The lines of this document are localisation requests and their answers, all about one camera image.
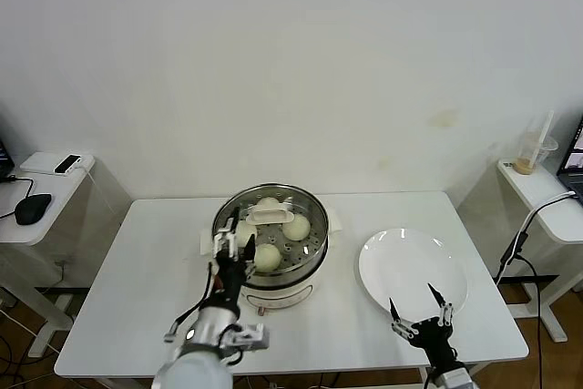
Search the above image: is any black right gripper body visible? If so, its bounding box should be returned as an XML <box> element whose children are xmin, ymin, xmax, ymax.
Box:
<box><xmin>408</xmin><ymin>318</ymin><xmax>460</xmax><ymax>367</ymax></box>

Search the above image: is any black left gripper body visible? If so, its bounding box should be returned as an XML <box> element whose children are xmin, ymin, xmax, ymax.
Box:
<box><xmin>210</xmin><ymin>251</ymin><xmax>250</xmax><ymax>312</ymax></box>

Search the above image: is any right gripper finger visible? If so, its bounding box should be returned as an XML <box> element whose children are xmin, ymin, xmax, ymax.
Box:
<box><xmin>388</xmin><ymin>297</ymin><xmax>419</xmax><ymax>341</ymax></box>
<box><xmin>426</xmin><ymin>282</ymin><xmax>455</xmax><ymax>329</ymax></box>

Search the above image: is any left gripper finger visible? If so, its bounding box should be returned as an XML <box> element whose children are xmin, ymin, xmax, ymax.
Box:
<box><xmin>240</xmin><ymin>233</ymin><xmax>259</xmax><ymax>277</ymax></box>
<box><xmin>212</xmin><ymin>205</ymin><xmax>241</xmax><ymax>257</ymax></box>

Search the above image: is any glass lid cream handle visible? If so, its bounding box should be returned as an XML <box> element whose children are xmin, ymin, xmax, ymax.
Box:
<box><xmin>212</xmin><ymin>182</ymin><xmax>329</xmax><ymax>272</ymax></box>

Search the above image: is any black computer mouse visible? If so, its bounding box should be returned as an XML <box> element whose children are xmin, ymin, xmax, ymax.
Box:
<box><xmin>15</xmin><ymin>193</ymin><xmax>53</xmax><ymax>226</ymax></box>

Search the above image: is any stainless steel steamer basket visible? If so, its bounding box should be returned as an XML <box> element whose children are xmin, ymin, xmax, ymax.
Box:
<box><xmin>199</xmin><ymin>182</ymin><xmax>343</xmax><ymax>288</ymax></box>

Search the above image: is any cream electric cooker base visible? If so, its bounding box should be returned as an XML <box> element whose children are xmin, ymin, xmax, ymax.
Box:
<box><xmin>213</xmin><ymin>247</ymin><xmax>330</xmax><ymax>317</ymax></box>

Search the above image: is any round white plate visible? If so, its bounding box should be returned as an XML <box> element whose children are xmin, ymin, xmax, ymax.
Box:
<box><xmin>357</xmin><ymin>226</ymin><xmax>469</xmax><ymax>324</ymax></box>

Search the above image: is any white desk with mouse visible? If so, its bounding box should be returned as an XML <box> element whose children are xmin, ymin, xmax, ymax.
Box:
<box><xmin>0</xmin><ymin>150</ymin><xmax>133</xmax><ymax>358</ymax></box>

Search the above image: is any black and white phone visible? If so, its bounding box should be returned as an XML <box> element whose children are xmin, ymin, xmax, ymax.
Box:
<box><xmin>53</xmin><ymin>154</ymin><xmax>83</xmax><ymax>176</ymax></box>

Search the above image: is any clear plastic drink cup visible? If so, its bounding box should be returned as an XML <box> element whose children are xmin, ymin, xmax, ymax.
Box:
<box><xmin>513</xmin><ymin>130</ymin><xmax>559</xmax><ymax>176</ymax></box>

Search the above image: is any black laptop beside cup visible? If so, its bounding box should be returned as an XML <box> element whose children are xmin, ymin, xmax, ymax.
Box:
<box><xmin>556</xmin><ymin>110</ymin><xmax>583</xmax><ymax>201</ymax></box>

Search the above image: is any dark laptop lit screen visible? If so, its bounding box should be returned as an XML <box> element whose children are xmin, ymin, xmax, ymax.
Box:
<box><xmin>0</xmin><ymin>115</ymin><xmax>15</xmax><ymax>183</ymax></box>

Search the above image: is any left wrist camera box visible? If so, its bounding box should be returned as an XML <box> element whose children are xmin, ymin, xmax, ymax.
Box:
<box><xmin>220</xmin><ymin>322</ymin><xmax>271</xmax><ymax>353</ymax></box>

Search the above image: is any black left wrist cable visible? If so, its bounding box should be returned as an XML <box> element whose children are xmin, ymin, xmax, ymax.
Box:
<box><xmin>163</xmin><ymin>261</ymin><xmax>218</xmax><ymax>344</ymax></box>

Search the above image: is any black power cable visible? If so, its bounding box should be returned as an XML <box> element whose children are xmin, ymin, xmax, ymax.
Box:
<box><xmin>494</xmin><ymin>230</ymin><xmax>547</xmax><ymax>389</ymax></box>

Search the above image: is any white charger cable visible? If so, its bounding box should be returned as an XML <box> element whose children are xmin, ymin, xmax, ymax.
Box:
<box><xmin>521</xmin><ymin>189</ymin><xmax>578</xmax><ymax>230</ymax></box>

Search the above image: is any black mouse cable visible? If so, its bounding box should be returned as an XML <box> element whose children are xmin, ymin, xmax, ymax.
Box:
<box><xmin>0</xmin><ymin>173</ymin><xmax>36</xmax><ymax>220</ymax></box>

